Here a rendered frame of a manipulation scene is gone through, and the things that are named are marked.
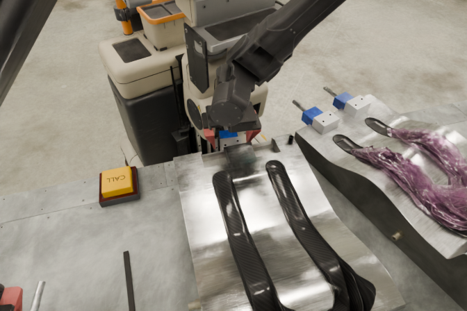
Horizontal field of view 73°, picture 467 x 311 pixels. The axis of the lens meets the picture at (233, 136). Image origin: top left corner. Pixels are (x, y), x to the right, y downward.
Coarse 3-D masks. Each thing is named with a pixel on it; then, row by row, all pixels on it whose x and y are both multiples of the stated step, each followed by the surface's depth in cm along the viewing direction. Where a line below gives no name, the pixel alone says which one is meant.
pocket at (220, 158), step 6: (204, 156) 67; (210, 156) 67; (216, 156) 67; (222, 156) 68; (204, 162) 67; (210, 162) 67; (216, 162) 67; (222, 162) 67; (228, 162) 66; (204, 168) 66
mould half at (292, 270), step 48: (240, 144) 67; (288, 144) 67; (192, 192) 59; (240, 192) 59; (192, 240) 53; (288, 240) 52; (336, 240) 50; (240, 288) 44; (288, 288) 43; (384, 288) 43
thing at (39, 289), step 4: (40, 284) 53; (44, 284) 53; (36, 288) 52; (40, 288) 52; (36, 292) 52; (40, 292) 52; (36, 296) 51; (40, 296) 52; (36, 300) 51; (40, 300) 52; (32, 304) 51; (36, 304) 51; (32, 308) 50; (36, 308) 50
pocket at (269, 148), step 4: (272, 140) 69; (260, 144) 69; (264, 144) 69; (268, 144) 69; (272, 144) 70; (276, 144) 68; (256, 148) 69; (260, 148) 69; (264, 148) 70; (268, 148) 70; (272, 148) 70; (276, 148) 68; (256, 152) 69; (260, 152) 69; (264, 152) 69; (268, 152) 69; (272, 152) 69; (276, 152) 69; (256, 156) 68
